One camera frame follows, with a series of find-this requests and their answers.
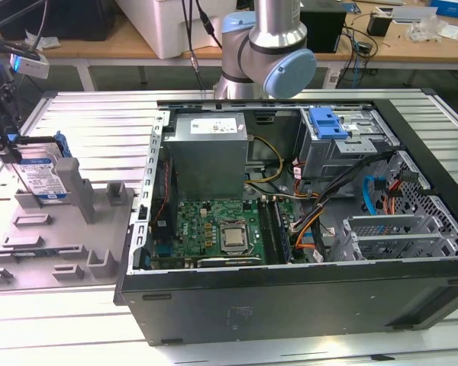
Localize hard disk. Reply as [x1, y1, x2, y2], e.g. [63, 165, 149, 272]
[0, 131, 74, 207]

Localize red yellow power wire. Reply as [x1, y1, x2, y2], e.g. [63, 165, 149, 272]
[381, 169, 421, 217]

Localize metal disk bay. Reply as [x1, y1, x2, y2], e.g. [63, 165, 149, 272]
[330, 213, 458, 262]

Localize white crumpled paper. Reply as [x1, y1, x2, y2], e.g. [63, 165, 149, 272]
[24, 30, 62, 53]

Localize black monitor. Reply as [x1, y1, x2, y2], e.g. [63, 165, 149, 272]
[0, 0, 115, 42]

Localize wooden desk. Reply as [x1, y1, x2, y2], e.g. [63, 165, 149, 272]
[0, 0, 458, 72]

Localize grey parts rack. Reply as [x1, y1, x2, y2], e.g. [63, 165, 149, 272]
[0, 158, 137, 293]

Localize white foam box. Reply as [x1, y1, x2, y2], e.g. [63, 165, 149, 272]
[116, 0, 224, 60]

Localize grey power supply unit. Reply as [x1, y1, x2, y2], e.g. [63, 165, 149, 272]
[162, 113, 250, 201]

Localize green motherboard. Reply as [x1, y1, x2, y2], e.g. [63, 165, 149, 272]
[152, 197, 295, 270]

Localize CPU socket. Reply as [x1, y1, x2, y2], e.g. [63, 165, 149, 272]
[216, 219, 253, 255]

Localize silver CPU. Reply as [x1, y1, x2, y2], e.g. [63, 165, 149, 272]
[221, 227, 246, 247]

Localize black graphics card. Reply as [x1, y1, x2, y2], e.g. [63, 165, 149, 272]
[196, 255, 264, 268]

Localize RAM slot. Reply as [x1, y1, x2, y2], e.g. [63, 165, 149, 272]
[276, 197, 293, 265]
[259, 197, 274, 265]
[265, 197, 279, 265]
[271, 197, 286, 265]

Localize blue plastic drive latch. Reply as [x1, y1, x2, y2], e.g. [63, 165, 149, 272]
[308, 108, 347, 141]

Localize black speaker box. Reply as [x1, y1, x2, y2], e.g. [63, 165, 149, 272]
[301, 0, 347, 54]

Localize metal optical drive cage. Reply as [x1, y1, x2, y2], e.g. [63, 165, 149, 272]
[294, 106, 402, 184]

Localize black PC case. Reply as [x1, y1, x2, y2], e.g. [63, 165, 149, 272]
[112, 88, 458, 347]

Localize small black cube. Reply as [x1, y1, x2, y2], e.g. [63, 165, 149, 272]
[367, 11, 393, 37]

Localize clear plastic bags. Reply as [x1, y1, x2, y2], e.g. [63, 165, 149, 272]
[406, 18, 450, 43]

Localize blue box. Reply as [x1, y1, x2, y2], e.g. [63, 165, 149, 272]
[430, 0, 458, 20]

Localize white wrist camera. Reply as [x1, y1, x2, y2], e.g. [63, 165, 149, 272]
[9, 53, 50, 80]

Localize red black fan wire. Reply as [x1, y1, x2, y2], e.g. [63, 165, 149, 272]
[154, 158, 176, 226]

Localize thin black hanging cables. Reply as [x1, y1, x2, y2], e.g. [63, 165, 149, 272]
[179, 0, 224, 95]

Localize yellow black power cable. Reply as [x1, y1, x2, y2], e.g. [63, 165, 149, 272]
[246, 135, 284, 188]

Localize orange wire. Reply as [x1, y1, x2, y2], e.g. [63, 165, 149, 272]
[295, 226, 317, 252]

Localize black cable bundle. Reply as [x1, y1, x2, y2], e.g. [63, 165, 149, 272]
[289, 150, 398, 233]

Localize blue data wire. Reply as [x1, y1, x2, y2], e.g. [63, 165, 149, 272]
[361, 174, 385, 217]

